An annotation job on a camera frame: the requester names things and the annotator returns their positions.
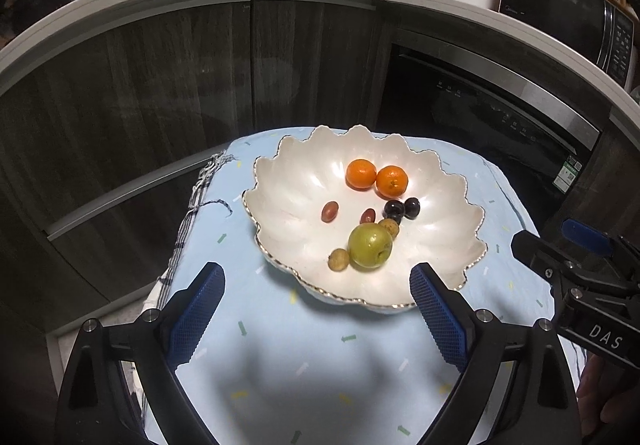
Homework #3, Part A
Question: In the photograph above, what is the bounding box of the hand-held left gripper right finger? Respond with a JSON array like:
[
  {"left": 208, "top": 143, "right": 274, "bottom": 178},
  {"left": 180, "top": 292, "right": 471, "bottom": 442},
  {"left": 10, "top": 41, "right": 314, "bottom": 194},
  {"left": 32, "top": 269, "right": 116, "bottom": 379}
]
[{"left": 409, "top": 262, "right": 583, "bottom": 445}]

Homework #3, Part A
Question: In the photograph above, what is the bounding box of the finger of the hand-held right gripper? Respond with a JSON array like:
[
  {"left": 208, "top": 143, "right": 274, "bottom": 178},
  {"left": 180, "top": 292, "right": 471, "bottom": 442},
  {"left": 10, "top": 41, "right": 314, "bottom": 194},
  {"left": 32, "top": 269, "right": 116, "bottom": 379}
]
[
  {"left": 560, "top": 218, "right": 616, "bottom": 258},
  {"left": 510, "top": 229, "right": 568, "bottom": 288}
]

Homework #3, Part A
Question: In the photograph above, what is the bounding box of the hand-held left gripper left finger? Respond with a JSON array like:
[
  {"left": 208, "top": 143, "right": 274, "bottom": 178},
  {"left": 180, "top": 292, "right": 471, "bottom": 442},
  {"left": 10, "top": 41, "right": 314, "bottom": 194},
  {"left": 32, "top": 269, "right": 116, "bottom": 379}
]
[{"left": 55, "top": 261, "right": 226, "bottom": 445}]

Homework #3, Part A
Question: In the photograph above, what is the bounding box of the green apple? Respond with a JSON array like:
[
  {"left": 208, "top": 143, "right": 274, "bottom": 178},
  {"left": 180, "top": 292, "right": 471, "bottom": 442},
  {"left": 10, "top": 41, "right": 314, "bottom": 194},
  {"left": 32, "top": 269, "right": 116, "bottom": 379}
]
[{"left": 347, "top": 222, "right": 393, "bottom": 270}]

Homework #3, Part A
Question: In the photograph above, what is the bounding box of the dark wood kitchen cabinet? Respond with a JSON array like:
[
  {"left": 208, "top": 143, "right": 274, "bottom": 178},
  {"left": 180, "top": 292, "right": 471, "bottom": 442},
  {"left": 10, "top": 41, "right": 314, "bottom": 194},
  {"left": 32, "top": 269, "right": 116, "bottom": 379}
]
[{"left": 0, "top": 0, "right": 396, "bottom": 341}]

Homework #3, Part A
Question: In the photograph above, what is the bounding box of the white scalloped bowl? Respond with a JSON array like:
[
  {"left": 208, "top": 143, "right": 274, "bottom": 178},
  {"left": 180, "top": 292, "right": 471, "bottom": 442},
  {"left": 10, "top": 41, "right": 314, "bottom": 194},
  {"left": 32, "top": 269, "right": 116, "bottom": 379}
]
[{"left": 242, "top": 124, "right": 488, "bottom": 315}]

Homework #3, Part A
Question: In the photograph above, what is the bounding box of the orange mandarin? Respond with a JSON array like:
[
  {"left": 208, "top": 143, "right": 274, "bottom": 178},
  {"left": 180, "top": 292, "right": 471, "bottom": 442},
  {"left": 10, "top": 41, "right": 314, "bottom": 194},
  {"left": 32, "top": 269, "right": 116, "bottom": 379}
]
[
  {"left": 345, "top": 158, "right": 378, "bottom": 191},
  {"left": 375, "top": 165, "right": 410, "bottom": 200}
]

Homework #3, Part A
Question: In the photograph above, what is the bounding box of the black microwave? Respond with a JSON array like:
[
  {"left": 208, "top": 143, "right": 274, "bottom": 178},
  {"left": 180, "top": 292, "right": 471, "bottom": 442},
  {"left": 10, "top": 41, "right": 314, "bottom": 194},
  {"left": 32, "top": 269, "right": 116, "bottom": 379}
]
[{"left": 500, "top": 0, "right": 636, "bottom": 88}]

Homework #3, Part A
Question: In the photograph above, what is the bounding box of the person's right hand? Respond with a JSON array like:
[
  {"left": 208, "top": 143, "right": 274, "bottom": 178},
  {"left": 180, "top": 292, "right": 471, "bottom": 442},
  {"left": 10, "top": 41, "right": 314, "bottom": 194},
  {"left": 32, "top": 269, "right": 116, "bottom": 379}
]
[{"left": 575, "top": 355, "right": 640, "bottom": 436}]

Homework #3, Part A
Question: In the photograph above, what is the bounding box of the light blue patterned cloth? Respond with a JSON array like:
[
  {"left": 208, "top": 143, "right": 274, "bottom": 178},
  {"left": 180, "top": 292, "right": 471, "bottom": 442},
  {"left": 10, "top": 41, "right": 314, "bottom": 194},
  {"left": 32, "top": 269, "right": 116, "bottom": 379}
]
[{"left": 135, "top": 125, "right": 586, "bottom": 445}]

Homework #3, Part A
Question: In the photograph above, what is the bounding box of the built-in black dishwasher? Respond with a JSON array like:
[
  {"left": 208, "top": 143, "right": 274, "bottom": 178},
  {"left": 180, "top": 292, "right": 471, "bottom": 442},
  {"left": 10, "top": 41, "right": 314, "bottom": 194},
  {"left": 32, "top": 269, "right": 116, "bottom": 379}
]
[{"left": 385, "top": 42, "right": 603, "bottom": 236}]

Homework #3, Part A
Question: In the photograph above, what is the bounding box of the narrow dark wood cabinet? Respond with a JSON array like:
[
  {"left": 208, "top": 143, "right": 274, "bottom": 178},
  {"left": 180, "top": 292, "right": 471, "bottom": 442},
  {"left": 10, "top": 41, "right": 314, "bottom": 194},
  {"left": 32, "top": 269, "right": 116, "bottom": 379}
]
[{"left": 540, "top": 125, "right": 640, "bottom": 246}]

